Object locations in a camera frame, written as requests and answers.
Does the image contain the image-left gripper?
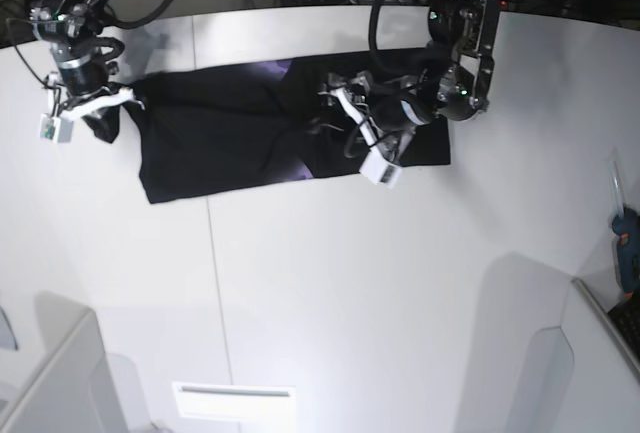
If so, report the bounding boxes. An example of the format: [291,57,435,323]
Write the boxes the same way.
[45,50,145,144]

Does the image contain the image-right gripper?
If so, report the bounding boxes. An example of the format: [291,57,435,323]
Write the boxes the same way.
[318,70,435,166]

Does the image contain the black T-shirt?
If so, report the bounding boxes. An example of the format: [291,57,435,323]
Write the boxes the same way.
[82,50,454,206]

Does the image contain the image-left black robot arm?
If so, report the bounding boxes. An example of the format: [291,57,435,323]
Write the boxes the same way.
[5,0,173,143]

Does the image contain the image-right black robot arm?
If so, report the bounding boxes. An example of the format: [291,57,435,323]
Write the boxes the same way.
[320,0,503,166]

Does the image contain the blue glue gun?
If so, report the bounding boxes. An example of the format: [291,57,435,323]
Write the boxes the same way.
[610,155,639,295]

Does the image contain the white partition panel left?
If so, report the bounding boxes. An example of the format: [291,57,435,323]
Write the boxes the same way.
[1,308,128,432]

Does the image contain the white partition panel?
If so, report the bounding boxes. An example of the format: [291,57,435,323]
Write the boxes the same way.
[509,280,639,432]
[1,308,128,432]

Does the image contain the black keyboard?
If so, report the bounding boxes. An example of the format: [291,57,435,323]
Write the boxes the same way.
[608,295,640,357]

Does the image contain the white partition panel right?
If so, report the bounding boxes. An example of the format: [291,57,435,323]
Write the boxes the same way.
[509,280,639,432]

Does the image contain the image-left white wrist camera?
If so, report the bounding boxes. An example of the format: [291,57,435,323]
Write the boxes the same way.
[39,114,74,143]

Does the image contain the image-right white wrist camera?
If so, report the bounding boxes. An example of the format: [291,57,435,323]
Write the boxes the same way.
[359,149,402,189]

